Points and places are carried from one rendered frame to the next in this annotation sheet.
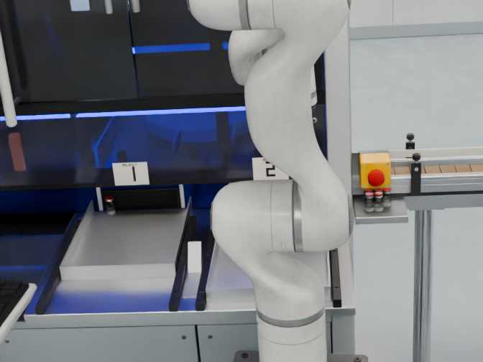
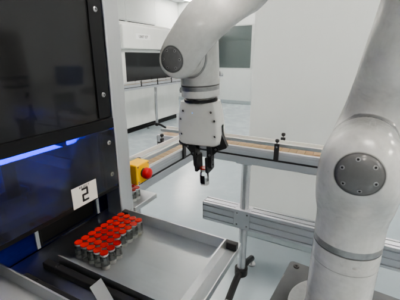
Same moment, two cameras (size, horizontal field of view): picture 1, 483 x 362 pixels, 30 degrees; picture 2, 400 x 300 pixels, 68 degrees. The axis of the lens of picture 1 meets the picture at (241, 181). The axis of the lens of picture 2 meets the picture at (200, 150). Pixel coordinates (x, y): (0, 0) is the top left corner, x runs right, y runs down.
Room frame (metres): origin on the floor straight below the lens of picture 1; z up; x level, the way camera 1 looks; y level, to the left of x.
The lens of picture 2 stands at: (1.40, 0.49, 1.38)
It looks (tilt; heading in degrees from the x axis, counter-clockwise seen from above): 18 degrees down; 292
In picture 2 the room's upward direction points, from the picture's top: straight up
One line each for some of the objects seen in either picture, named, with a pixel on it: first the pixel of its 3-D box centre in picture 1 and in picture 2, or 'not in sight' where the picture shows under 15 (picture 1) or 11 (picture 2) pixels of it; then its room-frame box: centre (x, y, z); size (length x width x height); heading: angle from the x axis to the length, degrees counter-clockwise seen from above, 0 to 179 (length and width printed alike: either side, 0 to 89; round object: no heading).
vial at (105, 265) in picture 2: not in sight; (105, 259); (1.85, 0.02, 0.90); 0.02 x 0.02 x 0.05
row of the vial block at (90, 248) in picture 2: not in sight; (113, 238); (1.89, -0.07, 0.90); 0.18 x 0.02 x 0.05; 84
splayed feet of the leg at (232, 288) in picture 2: not in sight; (240, 275); (1.74, -1.01, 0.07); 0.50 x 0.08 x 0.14; 85
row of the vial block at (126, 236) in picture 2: not in sight; (120, 240); (1.86, -0.06, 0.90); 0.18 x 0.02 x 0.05; 84
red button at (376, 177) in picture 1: (376, 177); (146, 172); (1.94, -0.32, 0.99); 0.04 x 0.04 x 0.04; 85
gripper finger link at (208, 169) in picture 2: not in sight; (213, 158); (1.62, -0.12, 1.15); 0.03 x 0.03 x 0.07; 86
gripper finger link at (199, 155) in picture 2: not in sight; (193, 156); (1.67, -0.13, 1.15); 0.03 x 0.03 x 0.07; 86
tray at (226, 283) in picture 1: (271, 254); (146, 252); (1.78, -0.05, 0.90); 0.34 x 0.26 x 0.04; 174
